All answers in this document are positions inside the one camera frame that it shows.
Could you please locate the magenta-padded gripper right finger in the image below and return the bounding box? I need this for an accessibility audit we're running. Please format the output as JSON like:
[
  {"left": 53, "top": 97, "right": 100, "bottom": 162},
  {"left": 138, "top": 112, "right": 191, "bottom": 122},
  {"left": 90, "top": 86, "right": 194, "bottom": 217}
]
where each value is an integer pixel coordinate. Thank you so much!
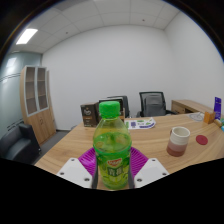
[{"left": 128, "top": 146, "right": 171, "bottom": 190}]

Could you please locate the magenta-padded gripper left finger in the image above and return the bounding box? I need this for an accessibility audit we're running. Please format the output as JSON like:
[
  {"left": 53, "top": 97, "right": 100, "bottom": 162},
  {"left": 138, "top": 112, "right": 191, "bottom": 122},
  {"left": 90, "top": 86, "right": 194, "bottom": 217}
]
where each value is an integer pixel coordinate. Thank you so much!
[{"left": 56, "top": 146, "right": 100, "bottom": 190}]

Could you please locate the green plastic drink bottle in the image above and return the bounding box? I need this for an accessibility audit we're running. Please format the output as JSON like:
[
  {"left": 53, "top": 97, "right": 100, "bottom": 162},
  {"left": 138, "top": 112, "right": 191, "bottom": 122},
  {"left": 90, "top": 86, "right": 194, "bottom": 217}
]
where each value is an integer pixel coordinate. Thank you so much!
[{"left": 92, "top": 100, "right": 133, "bottom": 191}]

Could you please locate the white and brown cup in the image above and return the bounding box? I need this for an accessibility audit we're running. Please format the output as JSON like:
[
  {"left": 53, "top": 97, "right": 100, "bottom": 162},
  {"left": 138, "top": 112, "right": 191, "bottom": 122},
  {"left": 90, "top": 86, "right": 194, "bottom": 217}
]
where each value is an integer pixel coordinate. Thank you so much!
[{"left": 166, "top": 126, "right": 192, "bottom": 158}]

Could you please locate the printed white leaflet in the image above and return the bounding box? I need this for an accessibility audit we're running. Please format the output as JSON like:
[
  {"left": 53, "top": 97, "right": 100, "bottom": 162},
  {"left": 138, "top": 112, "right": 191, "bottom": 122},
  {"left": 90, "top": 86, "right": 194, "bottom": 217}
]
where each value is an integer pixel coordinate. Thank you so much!
[{"left": 124, "top": 116, "right": 157, "bottom": 131}]

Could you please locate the small dark brown box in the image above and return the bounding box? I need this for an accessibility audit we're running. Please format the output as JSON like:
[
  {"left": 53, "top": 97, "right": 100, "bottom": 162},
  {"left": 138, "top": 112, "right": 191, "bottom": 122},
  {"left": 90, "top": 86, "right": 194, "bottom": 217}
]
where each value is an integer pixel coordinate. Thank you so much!
[{"left": 80, "top": 102, "right": 101, "bottom": 128}]

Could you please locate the flat round red coaster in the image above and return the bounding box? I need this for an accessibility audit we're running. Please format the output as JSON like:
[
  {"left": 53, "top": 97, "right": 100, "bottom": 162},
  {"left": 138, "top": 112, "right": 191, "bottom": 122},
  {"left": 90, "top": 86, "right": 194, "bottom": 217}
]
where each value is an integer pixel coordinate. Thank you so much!
[{"left": 195, "top": 134, "right": 209, "bottom": 146}]

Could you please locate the wooden shelf cabinet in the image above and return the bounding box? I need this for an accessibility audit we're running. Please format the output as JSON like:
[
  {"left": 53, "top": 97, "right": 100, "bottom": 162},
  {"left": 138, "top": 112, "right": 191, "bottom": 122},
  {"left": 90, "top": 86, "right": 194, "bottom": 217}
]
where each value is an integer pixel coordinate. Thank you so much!
[{"left": 19, "top": 65, "right": 57, "bottom": 146}]

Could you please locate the black leather sofa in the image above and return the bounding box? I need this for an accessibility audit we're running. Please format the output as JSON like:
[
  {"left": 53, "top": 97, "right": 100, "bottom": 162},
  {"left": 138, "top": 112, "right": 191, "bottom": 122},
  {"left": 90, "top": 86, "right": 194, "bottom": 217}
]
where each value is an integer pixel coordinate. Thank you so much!
[{"left": 0, "top": 122, "right": 43, "bottom": 165}]

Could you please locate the black mesh office chair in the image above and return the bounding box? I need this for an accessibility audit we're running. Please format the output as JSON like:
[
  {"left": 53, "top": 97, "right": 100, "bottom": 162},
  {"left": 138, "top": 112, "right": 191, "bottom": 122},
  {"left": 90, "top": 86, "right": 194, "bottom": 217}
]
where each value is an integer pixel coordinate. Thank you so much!
[{"left": 135, "top": 91, "right": 178, "bottom": 118}]

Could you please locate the dark plain-back office chair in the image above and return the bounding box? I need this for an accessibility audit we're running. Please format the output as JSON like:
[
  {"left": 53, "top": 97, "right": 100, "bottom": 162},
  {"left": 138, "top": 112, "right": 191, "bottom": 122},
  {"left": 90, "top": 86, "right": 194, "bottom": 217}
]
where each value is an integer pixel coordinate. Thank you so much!
[{"left": 107, "top": 95, "right": 131, "bottom": 119}]

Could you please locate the wooden side desk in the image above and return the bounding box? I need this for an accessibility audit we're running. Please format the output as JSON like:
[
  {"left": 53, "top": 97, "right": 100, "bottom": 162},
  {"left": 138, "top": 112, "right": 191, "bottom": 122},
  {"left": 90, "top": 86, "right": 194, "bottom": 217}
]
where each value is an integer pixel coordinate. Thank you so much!
[{"left": 170, "top": 99, "right": 215, "bottom": 116}]

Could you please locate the black box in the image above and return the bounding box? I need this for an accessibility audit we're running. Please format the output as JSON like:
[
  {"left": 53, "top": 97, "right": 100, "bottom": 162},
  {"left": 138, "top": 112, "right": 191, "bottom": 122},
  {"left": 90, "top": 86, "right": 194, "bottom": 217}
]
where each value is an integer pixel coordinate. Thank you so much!
[{"left": 98, "top": 96, "right": 125, "bottom": 116}]

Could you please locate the narrow tan box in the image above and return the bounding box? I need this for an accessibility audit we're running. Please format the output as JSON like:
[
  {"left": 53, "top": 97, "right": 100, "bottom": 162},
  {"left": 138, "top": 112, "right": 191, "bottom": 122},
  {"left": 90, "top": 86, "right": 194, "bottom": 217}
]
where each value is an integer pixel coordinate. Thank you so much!
[{"left": 213, "top": 118, "right": 224, "bottom": 129}]

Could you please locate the purple package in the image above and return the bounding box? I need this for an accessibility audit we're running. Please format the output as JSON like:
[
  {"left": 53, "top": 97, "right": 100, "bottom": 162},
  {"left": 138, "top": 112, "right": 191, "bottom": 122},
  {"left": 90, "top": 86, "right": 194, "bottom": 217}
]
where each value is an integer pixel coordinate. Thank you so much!
[{"left": 213, "top": 96, "right": 223, "bottom": 121}]

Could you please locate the rectangular ceiling light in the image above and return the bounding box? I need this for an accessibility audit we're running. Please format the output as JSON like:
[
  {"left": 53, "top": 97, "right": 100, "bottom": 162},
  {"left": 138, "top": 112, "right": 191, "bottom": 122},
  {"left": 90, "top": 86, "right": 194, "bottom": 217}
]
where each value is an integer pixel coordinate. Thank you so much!
[{"left": 15, "top": 27, "right": 39, "bottom": 46}]

